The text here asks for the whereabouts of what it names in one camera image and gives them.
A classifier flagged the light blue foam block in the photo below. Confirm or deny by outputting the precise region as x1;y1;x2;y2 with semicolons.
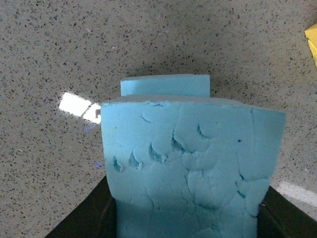
120;74;211;97
101;95;286;238

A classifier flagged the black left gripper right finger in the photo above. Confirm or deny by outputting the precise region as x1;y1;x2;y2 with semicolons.
257;187;317;238

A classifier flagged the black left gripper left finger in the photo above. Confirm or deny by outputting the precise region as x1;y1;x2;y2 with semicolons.
46;177;116;238

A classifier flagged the yellow foam block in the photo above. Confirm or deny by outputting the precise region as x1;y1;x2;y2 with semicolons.
305;24;317;65

